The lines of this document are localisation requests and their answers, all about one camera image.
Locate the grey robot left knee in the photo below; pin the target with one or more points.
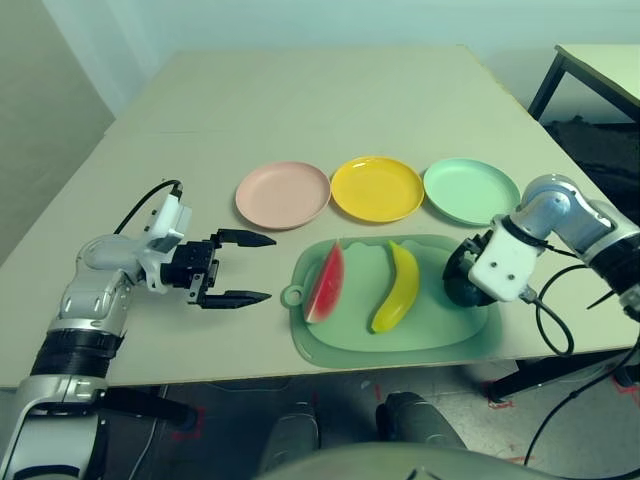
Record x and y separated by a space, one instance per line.
292 432

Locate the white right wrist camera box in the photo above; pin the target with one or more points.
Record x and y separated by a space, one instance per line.
505 265

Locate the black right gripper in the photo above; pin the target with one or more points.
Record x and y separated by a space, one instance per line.
472 250

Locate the toy watermelon slice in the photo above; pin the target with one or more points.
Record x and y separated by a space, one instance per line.
330 285

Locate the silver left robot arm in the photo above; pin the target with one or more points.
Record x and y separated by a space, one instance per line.
95 295

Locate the yellow toy banana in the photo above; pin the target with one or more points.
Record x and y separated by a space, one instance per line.
402 290

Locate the yellow plastic plate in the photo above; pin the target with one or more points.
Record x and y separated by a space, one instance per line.
377 190

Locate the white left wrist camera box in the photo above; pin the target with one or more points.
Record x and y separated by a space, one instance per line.
167 225

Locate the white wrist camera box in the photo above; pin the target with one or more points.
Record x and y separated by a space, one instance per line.
167 225
505 265

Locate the green cutting board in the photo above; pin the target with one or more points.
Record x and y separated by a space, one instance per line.
435 330

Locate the pink plastic plate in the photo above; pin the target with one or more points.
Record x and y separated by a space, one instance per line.
282 196

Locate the grey robot knee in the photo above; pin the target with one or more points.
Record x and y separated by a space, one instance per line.
292 432
415 417

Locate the dark green toy avocado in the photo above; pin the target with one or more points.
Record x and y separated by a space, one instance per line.
467 296

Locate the grey robot torso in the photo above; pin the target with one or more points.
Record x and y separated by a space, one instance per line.
400 465

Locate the mint green plastic plate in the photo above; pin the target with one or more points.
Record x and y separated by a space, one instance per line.
465 190

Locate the grey robot right knee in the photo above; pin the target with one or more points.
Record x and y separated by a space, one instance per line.
415 417

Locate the black table foot bar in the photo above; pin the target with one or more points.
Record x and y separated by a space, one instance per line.
540 375
150 407

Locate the black bag under side table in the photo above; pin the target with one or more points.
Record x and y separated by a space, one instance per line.
600 150

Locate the black-framed side table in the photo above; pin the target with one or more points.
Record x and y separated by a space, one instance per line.
600 65

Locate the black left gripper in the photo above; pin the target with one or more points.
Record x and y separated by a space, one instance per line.
192 267

